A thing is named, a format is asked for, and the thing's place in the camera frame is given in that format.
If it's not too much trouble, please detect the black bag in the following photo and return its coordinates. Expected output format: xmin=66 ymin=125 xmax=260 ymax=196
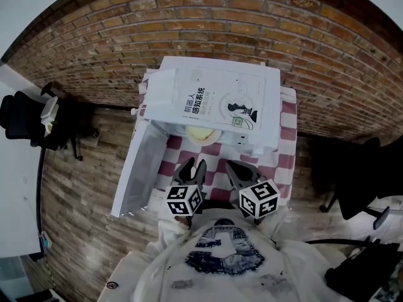
xmin=324 ymin=243 xmax=401 ymax=295

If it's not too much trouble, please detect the black swivel chair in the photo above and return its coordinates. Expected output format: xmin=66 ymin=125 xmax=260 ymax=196
xmin=310 ymin=137 xmax=391 ymax=230

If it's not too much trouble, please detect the person's left forearm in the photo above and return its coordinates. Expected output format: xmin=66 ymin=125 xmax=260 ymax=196
xmin=157 ymin=218 xmax=190 ymax=248

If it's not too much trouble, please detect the white box on chair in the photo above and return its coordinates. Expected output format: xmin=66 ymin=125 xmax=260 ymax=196
xmin=40 ymin=96 xmax=59 ymax=138

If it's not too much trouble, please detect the white round plate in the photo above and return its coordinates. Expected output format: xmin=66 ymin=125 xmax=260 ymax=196
xmin=184 ymin=125 xmax=221 ymax=146

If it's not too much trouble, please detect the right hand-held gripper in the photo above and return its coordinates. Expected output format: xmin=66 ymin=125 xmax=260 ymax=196
xmin=225 ymin=160 xmax=281 ymax=226

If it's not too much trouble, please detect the red white checkered tablecloth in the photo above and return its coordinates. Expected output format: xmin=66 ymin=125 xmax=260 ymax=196
xmin=138 ymin=70 xmax=298 ymax=214

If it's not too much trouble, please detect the person's right forearm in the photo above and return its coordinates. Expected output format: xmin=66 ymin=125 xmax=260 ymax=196
xmin=258 ymin=206 xmax=290 ymax=242

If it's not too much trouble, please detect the black mesh office chair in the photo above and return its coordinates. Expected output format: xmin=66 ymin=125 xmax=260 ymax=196
xmin=0 ymin=82 xmax=100 ymax=162

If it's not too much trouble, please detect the power strip with blue plug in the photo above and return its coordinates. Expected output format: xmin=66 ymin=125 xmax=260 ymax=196
xmin=39 ymin=230 xmax=52 ymax=249

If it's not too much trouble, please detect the orange-crusted bread bun half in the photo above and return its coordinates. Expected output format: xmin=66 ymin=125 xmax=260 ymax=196
xmin=188 ymin=126 xmax=215 ymax=140

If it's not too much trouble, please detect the white microwave oven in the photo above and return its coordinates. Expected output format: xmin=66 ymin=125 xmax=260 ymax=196
xmin=111 ymin=56 xmax=281 ymax=219

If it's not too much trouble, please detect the white book with black figure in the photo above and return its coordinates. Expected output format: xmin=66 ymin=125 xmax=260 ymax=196
xmin=179 ymin=67 xmax=268 ymax=132

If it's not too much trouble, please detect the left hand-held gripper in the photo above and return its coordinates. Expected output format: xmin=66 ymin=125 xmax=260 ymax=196
xmin=166 ymin=157 xmax=208 ymax=231

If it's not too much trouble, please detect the person's white printed shirt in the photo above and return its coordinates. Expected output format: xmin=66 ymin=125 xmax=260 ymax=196
xmin=103 ymin=206 xmax=372 ymax=302

